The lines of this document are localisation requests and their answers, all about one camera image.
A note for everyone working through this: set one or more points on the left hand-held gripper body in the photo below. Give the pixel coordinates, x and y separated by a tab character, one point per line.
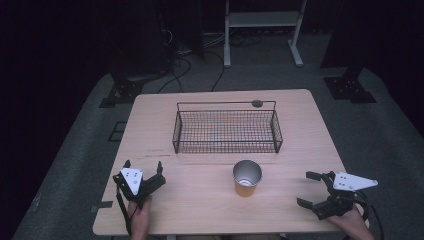
135	181

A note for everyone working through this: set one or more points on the black round table grommet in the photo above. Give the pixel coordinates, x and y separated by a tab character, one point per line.
257	103

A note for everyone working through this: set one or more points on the black stand base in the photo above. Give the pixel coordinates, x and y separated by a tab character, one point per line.
123	91
349	88

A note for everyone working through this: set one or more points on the silver metal cup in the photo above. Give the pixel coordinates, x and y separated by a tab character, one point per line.
247	178

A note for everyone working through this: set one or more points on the person's left hand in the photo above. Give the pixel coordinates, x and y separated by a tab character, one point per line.
140	218

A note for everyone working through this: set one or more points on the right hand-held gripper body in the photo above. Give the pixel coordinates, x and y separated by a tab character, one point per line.
340	196

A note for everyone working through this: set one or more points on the white metal stand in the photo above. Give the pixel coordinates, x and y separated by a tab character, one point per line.
263	19

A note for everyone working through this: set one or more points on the person's right hand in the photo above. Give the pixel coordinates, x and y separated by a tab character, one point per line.
351	225

